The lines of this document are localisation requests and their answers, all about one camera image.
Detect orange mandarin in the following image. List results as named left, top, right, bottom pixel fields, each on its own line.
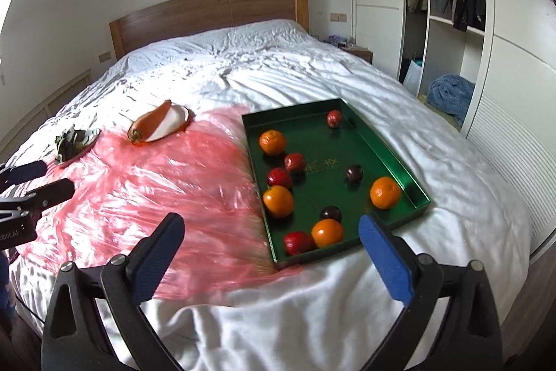
left=311, top=218, right=344, bottom=249
left=369, top=176, right=401, bottom=210
left=262, top=185, right=294, bottom=218
left=258, top=130, right=286, bottom=156

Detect dark plum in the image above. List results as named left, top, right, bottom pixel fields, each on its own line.
left=319, top=205, right=343, bottom=223
left=346, top=165, right=364, bottom=185

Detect dark red wrinkled fruit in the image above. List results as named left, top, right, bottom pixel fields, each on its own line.
left=284, top=232, right=316, bottom=256

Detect small red apple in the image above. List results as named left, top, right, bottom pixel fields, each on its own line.
left=284, top=153, right=306, bottom=174
left=326, top=110, right=343, bottom=129

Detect patterned white plate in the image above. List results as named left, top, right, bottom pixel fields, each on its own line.
left=55, top=128, right=102, bottom=169

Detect white bed sheet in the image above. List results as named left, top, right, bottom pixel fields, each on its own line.
left=10, top=20, right=531, bottom=370

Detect pink plastic sheet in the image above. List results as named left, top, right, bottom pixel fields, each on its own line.
left=11, top=105, right=300, bottom=303

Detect carrot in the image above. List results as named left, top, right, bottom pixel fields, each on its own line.
left=127, top=100, right=172, bottom=144

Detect green metal tray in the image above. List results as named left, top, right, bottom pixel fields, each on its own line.
left=241, top=98, right=431, bottom=269

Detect orange rimmed white plate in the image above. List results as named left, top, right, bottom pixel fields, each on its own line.
left=133, top=103, right=192, bottom=146

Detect blue blanket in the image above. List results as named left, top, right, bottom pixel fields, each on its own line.
left=426, top=74, right=476, bottom=126

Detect white paper bag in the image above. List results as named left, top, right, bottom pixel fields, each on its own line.
left=402, top=60, right=423, bottom=96

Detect wooden nightstand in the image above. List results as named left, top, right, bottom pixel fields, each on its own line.
left=340, top=45, right=373, bottom=64

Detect white wardrobe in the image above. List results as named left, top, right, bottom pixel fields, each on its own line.
left=352, top=0, right=555, bottom=259

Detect wooden headboard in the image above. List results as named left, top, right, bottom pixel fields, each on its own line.
left=109, top=0, right=309, bottom=59

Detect beige wall switch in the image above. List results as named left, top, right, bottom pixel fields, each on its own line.
left=98, top=52, right=111, bottom=63

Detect beige wall socket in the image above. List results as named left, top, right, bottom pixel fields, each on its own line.
left=330, top=12, right=348, bottom=23

